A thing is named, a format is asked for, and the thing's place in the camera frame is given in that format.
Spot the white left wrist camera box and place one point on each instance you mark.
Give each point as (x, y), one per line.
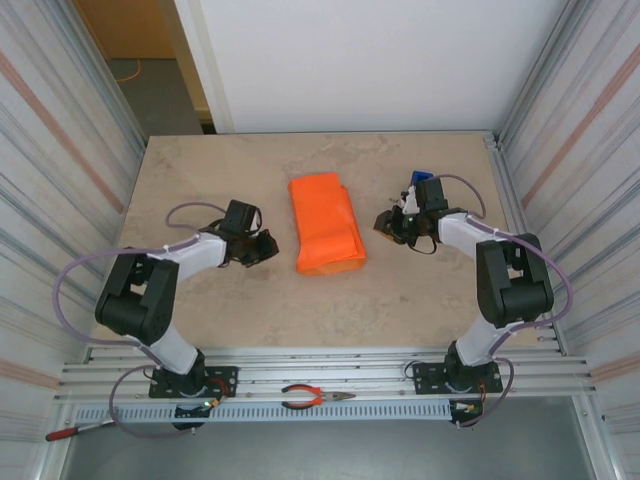
(256, 223)

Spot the aluminium mounting rail frame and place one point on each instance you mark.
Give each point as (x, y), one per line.
(325, 365)

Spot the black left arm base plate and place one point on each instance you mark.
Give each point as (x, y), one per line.
(225, 375)

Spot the orange wrapping paper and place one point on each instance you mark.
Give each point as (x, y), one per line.
(325, 225)

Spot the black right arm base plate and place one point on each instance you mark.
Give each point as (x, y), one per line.
(425, 375)

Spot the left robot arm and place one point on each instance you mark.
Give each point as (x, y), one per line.
(170, 350)

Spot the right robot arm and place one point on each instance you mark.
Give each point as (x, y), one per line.
(480, 345)

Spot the brown wooden door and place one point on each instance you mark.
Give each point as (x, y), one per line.
(130, 25)

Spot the white door frame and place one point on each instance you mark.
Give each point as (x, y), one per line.
(200, 50)

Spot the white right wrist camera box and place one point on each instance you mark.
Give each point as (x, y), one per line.
(411, 200)

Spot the aluminium side rail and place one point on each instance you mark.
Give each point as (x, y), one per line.
(505, 165)

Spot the blue tape dispenser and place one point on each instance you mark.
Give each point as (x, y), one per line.
(421, 176)

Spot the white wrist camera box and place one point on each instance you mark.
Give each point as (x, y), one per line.
(256, 223)
(411, 200)

